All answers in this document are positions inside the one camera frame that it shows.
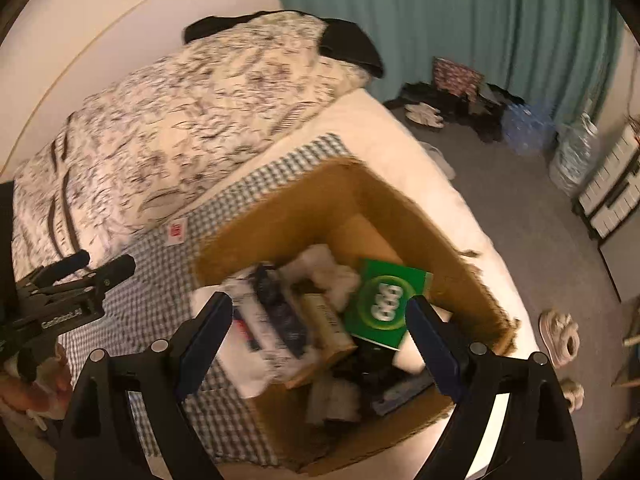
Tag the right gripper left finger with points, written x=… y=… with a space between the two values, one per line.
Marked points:
x=99 y=439

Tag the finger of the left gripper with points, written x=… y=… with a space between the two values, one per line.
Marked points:
x=45 y=276
x=87 y=282

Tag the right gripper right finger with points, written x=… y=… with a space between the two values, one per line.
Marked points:
x=537 y=439

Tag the white floral packaging bag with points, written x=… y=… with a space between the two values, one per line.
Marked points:
x=268 y=340

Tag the tan rectangular carton box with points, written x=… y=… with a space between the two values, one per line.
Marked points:
x=328 y=336

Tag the person's left hand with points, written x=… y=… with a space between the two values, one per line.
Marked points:
x=22 y=397

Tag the checkered gingham cloth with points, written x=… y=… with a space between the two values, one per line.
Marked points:
x=156 y=300

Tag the small red white sachet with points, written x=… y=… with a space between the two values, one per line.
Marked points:
x=176 y=231

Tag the beige fluffy slipper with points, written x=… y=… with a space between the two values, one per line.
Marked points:
x=559 y=333

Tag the floral white duvet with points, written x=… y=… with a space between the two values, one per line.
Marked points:
x=146 y=146

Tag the green 999 medicine box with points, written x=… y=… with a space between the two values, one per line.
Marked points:
x=377 y=311

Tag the crumpled white tissue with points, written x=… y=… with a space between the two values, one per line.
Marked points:
x=317 y=263

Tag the grey mini fridge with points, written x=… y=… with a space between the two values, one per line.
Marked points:
x=621 y=258

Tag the brown cardboard box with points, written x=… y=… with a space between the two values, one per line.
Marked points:
x=371 y=382

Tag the white suitcase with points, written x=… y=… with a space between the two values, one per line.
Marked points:
x=612 y=194

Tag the large clear water jug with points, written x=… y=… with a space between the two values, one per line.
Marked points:
x=578 y=149

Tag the pack of water bottles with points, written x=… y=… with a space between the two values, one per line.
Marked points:
x=526 y=130

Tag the black garment on bed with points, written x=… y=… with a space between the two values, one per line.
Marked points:
x=341 y=40

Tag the pile of dark shoes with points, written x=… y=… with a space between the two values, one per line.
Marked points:
x=484 y=115

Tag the white sneakers by curtain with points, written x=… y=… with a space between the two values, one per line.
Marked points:
x=425 y=115

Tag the patterned red bag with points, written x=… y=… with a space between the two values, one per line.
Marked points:
x=457 y=79

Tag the teal curtain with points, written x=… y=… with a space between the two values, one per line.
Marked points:
x=559 y=55

